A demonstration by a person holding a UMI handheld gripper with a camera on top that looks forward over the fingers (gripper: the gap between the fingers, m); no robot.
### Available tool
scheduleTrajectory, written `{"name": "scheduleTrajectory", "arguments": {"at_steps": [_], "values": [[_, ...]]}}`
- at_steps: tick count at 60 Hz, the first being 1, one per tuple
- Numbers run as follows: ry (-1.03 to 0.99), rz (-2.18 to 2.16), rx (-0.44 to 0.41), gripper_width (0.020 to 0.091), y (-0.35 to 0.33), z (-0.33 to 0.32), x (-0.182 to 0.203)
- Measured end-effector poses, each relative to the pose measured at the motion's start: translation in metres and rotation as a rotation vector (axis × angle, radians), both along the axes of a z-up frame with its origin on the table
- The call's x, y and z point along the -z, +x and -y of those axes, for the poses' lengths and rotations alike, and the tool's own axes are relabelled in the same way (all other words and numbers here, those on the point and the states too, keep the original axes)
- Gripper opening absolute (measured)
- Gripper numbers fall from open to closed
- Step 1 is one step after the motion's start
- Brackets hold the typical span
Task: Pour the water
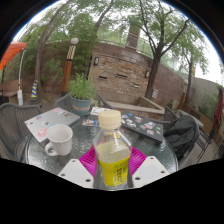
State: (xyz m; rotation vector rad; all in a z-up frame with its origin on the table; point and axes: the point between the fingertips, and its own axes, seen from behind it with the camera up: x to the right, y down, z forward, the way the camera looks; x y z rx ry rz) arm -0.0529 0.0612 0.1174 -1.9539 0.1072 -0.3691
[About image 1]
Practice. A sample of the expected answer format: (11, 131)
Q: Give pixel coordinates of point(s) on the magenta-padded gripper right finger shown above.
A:
(150, 171)

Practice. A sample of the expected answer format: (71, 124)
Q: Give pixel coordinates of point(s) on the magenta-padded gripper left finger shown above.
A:
(75, 173)

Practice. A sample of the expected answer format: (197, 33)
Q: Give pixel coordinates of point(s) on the yellow-labelled clear drink bottle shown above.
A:
(112, 160)

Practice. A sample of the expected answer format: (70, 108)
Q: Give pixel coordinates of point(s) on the white ceramic mug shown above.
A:
(60, 138)

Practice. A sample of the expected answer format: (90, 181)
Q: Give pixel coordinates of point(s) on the black jacket on chair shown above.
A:
(181, 135)

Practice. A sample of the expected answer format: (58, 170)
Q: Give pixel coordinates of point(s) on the small colourful printed card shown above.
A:
(89, 122)

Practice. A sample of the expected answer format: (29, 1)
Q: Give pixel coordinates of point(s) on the silver laptop with stickers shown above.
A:
(50, 120)

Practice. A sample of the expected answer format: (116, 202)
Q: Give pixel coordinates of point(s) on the white printed card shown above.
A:
(98, 110)

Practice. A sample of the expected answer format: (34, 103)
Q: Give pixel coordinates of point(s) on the green plant in teal pot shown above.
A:
(81, 91)

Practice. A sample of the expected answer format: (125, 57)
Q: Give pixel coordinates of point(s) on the red hanging cloth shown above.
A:
(218, 110)

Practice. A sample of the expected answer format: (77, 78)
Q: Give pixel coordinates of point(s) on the blue yellow striped cone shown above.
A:
(34, 90)

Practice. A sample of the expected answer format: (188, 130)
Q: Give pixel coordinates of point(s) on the white umbrella base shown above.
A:
(20, 98)

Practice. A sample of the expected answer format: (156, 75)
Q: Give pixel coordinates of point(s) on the dark-trunk branching tree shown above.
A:
(154, 70)

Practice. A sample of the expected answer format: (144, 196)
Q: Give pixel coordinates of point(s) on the wooden bench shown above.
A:
(8, 87)

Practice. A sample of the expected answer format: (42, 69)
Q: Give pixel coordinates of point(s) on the slender brown-trunk tree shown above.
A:
(41, 53)

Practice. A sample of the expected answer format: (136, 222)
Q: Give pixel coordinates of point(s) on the orange patio umbrella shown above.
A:
(11, 51)

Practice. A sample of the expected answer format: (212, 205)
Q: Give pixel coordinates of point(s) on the grey wall box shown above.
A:
(155, 93)

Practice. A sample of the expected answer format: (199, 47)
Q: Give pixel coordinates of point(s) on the black wall lamp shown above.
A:
(147, 73)
(96, 60)

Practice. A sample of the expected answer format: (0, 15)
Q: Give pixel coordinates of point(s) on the wooden lamp post with globe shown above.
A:
(68, 70)

